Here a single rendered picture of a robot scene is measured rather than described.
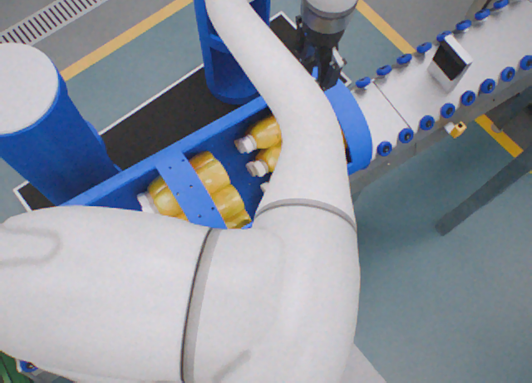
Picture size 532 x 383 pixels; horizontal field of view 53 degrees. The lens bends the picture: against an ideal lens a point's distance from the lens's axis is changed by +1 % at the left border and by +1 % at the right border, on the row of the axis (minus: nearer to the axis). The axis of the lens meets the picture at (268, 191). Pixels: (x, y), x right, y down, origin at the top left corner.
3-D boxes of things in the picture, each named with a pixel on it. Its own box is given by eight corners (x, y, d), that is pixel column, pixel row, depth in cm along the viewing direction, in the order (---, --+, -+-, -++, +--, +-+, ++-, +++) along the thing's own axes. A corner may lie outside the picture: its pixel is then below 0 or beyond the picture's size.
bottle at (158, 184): (208, 154, 132) (141, 191, 128) (207, 146, 125) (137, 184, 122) (222, 178, 131) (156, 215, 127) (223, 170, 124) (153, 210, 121)
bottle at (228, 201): (248, 213, 124) (179, 254, 120) (236, 199, 129) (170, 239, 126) (238, 191, 120) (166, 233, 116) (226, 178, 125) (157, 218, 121)
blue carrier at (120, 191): (364, 182, 143) (384, 128, 117) (67, 365, 125) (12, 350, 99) (305, 107, 153) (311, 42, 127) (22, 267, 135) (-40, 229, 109)
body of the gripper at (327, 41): (358, 22, 88) (348, 55, 97) (330, -13, 91) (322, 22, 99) (322, 42, 87) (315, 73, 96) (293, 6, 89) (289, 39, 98)
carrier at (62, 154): (125, 230, 220) (135, 167, 230) (47, 139, 138) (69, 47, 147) (56, 225, 220) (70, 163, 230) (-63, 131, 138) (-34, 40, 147)
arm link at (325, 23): (337, -42, 86) (332, -15, 91) (291, -18, 84) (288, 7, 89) (371, -2, 83) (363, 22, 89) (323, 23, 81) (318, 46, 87)
